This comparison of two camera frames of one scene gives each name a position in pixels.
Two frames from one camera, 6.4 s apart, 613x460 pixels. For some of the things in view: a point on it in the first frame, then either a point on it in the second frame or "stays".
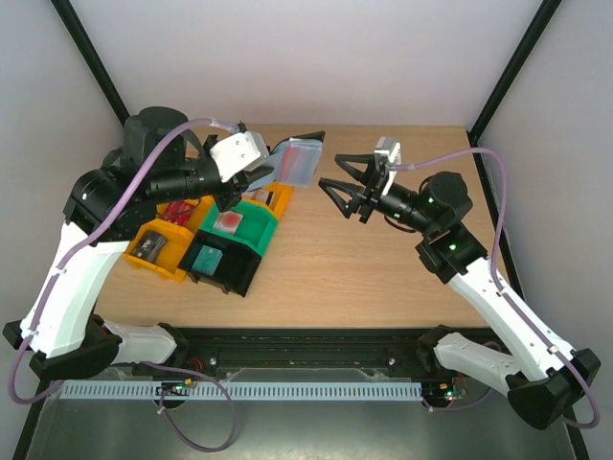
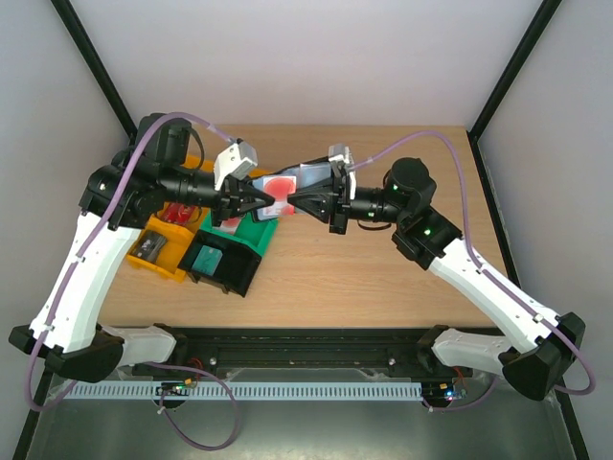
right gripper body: [370, 190] -> [339, 202]
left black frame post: [92, 57] stays
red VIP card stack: [178, 212] stays
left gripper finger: [262, 181] -> [248, 191]
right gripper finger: [362, 176] -> [322, 187]
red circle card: [291, 164] -> [281, 188]
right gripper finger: [354, 192] -> [316, 204]
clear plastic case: [317, 136] -> [307, 174]
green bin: [254, 230] stays
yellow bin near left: [173, 254] stays
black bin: [236, 268] stays
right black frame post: [507, 76] stays
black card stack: [148, 245] stays
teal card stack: [207, 261] stays
